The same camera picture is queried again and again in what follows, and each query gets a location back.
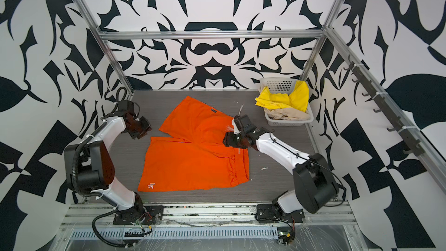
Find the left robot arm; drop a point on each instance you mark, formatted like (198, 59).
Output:
(90, 171)

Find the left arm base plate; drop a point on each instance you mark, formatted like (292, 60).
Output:
(137, 215)

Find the beige shorts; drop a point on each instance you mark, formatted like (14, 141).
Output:
(289, 114)

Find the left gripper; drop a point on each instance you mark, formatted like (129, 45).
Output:
(147, 127)

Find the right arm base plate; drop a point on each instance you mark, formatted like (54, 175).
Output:
(274, 214)

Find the white slotted cable duct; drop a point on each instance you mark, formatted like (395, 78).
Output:
(194, 233)

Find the white laundry basket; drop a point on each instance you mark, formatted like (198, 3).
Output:
(283, 85)

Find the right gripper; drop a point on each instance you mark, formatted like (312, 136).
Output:
(230, 136)

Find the orange shorts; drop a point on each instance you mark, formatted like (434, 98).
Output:
(193, 155)

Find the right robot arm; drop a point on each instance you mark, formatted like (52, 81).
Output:
(314, 183)

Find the yellow shorts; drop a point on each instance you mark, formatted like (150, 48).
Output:
(298, 99)

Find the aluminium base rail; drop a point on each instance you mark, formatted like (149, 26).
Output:
(195, 215)

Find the aluminium cage frame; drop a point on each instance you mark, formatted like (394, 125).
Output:
(432, 159)

